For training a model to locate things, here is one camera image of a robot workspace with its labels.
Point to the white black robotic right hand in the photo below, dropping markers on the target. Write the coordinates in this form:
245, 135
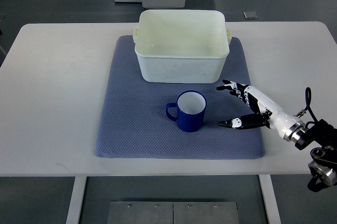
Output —
266, 112

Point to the right white table leg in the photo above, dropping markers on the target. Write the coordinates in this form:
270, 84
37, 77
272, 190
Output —
272, 212

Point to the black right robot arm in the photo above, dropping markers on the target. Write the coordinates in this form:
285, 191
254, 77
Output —
323, 164

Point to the blue textured mat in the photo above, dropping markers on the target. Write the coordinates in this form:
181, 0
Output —
134, 123

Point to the left white table leg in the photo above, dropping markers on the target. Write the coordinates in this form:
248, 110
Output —
75, 207

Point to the metal floor base plate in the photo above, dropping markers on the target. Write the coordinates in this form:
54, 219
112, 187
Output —
172, 212

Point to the white table leg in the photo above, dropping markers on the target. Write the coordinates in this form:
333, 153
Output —
75, 207
272, 212

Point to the white plastic box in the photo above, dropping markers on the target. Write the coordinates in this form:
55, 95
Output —
181, 46

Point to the blue mug white inside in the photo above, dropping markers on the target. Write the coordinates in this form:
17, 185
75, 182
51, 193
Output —
188, 111

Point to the small grey floor plate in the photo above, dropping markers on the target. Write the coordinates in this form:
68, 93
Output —
250, 15

